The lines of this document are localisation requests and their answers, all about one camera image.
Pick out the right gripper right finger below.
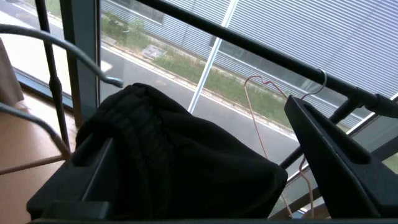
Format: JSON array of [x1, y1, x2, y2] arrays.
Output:
[[283, 95, 398, 219]]

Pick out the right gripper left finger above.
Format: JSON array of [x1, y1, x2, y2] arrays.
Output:
[[26, 133, 121, 219]]

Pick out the black shorts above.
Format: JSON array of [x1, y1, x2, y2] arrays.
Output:
[[75, 82, 289, 219]]

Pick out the black clothes rack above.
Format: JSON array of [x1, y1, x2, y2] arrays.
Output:
[[34, 0, 398, 170]]

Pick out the window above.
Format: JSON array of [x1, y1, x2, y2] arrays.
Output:
[[0, 0, 398, 219]]

